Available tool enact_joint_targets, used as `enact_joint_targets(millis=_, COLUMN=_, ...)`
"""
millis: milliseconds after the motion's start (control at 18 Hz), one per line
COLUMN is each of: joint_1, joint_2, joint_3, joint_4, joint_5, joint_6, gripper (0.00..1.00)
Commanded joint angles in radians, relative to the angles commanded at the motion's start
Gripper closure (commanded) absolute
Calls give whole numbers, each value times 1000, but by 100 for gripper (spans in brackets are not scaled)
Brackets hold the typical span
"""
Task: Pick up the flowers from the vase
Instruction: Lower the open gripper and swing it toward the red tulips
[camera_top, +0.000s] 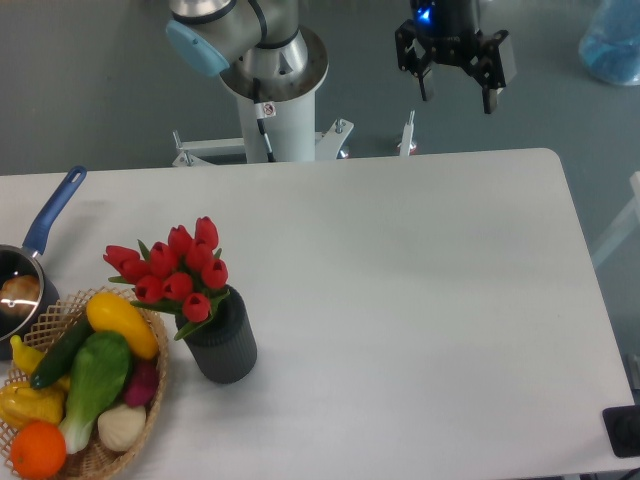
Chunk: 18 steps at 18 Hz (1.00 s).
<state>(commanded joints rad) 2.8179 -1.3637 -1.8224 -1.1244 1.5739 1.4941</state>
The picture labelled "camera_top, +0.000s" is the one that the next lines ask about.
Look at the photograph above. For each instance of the black robotic gripper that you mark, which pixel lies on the black robotic gripper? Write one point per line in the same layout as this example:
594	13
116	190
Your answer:
448	32

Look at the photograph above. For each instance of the red tulip bouquet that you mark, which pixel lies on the red tulip bouquet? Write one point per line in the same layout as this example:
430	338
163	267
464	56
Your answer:
184	276

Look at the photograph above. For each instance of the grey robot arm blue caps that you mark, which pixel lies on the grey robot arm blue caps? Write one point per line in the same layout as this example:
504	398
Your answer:
262	53

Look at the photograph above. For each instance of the dark grey ribbed vase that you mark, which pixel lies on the dark grey ribbed vase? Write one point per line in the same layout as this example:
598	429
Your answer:
225	349

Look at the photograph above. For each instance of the black device at table edge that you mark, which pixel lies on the black device at table edge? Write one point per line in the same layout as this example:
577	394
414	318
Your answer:
622	426

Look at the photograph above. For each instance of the yellow squash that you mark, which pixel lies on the yellow squash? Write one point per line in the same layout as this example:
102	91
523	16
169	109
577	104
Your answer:
107	311

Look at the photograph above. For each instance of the purple red radish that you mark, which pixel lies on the purple red radish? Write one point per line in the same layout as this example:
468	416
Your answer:
142	385

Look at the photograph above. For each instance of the woven wicker basket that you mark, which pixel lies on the woven wicker basket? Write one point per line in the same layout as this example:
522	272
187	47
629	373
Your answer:
96	461

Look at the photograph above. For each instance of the green bok choy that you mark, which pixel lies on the green bok choy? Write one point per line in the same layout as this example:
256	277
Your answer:
98	375

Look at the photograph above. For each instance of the dark green cucumber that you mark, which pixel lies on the dark green cucumber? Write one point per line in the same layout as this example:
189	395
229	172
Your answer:
58	360

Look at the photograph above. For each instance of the brown bread roll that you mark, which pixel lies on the brown bread roll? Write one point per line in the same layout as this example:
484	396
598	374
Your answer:
20	295

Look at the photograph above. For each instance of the white garlic bulb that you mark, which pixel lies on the white garlic bulb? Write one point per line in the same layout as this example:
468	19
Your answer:
120	426

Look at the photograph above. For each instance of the yellow banana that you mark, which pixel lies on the yellow banana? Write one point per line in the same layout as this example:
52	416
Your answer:
25	357

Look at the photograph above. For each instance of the yellow bell pepper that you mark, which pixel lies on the yellow bell pepper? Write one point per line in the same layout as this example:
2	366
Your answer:
22	405

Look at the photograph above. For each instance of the orange fruit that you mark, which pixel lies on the orange fruit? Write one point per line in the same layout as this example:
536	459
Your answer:
38	451

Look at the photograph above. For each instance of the white frame at right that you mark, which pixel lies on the white frame at right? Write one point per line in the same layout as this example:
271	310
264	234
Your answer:
619	229

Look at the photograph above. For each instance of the blue handled saucepan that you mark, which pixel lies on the blue handled saucepan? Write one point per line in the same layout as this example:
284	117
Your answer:
24	260

